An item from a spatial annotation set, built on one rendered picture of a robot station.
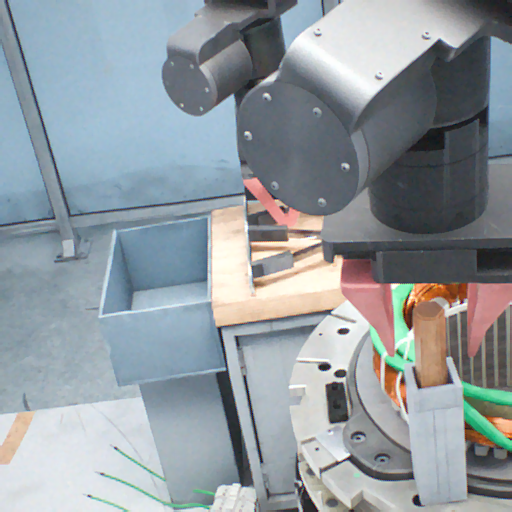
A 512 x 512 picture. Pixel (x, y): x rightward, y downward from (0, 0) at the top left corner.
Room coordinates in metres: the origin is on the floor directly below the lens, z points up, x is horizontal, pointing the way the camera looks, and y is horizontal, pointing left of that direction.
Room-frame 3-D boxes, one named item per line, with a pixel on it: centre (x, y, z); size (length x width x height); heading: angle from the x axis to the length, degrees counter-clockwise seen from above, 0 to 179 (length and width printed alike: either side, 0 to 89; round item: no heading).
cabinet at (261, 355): (0.78, -0.05, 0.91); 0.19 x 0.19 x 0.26; 88
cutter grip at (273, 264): (0.70, -0.01, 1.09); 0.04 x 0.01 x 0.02; 103
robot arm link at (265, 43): (0.81, -0.03, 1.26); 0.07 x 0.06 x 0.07; 138
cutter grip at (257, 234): (0.76, -0.01, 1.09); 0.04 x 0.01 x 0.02; 73
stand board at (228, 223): (0.78, -0.05, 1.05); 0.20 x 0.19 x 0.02; 88
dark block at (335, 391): (0.49, -0.04, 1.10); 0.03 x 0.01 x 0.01; 175
